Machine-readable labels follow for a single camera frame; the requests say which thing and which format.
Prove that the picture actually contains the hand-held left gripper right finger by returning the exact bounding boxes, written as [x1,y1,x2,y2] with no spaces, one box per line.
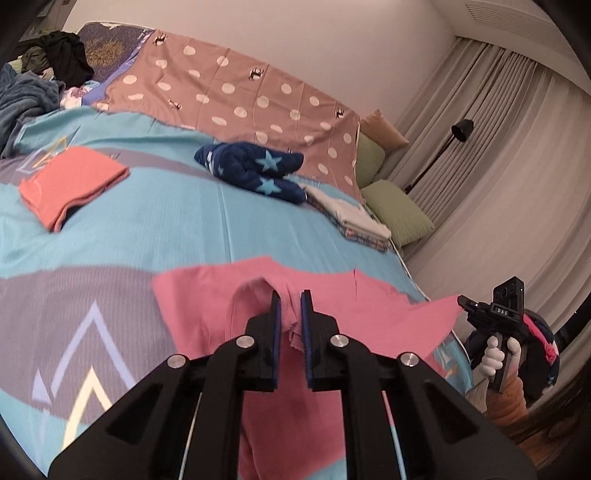
[300,290,539,480]

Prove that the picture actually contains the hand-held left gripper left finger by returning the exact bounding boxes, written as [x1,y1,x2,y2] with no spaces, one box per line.
[47,290,282,480]

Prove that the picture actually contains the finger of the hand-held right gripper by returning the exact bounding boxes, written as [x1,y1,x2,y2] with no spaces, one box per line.
[457,295,495,325]

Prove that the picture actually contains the pink long-sleeve shirt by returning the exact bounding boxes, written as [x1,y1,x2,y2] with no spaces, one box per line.
[151,256,462,480]

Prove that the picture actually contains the person's right forearm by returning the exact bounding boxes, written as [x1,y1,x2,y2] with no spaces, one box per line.
[464,375,529,424]

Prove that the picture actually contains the black clothes pile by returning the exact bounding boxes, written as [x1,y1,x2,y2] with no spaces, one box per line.
[37,30,95,88]

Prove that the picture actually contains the person's right hand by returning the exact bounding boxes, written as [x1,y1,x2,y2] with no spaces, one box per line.
[475,335,522,386]

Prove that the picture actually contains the folded grey patterned garment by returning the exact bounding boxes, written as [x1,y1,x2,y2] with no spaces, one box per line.
[323,210,392,253]

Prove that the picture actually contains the large green pillow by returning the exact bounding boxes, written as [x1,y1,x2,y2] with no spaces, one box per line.
[361,180,435,247]

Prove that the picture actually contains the folded beige garment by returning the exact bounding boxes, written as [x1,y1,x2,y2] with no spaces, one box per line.
[302,184,392,240]

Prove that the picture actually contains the person's dark hair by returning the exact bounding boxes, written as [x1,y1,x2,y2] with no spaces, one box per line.
[508,369,591,467]

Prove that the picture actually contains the beige curtain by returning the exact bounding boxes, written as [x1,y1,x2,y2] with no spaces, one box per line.
[379,37,591,333]

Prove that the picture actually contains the navy star-print garment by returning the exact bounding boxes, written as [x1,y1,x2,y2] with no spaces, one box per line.
[194,143,309,205]

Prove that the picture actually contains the black floor lamp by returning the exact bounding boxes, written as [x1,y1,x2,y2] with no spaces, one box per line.
[404,119,475,195]

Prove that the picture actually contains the small green pillow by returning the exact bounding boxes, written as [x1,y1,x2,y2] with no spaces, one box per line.
[355,133,386,188]

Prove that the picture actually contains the tan pillow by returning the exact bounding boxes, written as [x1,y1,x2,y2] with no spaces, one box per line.
[360,109,409,151]

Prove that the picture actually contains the pink polka-dot blanket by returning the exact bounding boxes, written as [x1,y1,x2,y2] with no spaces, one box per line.
[92,31,365,204]

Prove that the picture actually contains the folded coral garment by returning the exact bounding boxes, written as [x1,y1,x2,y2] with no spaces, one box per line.
[18,147,131,233]

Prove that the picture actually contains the white ceiling air vent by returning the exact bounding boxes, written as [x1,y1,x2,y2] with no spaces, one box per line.
[464,2,570,52]

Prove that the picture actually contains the floral white cloth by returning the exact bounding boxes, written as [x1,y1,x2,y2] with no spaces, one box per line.
[59,80,101,110]

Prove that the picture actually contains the dark blue patterned headboard cushion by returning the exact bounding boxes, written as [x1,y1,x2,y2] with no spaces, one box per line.
[76,23,155,71]

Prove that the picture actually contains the blue-grey blanket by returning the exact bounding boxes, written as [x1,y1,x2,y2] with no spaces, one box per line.
[0,62,68,158]

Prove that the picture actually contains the olive green garment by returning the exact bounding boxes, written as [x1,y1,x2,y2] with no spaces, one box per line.
[21,46,51,73]

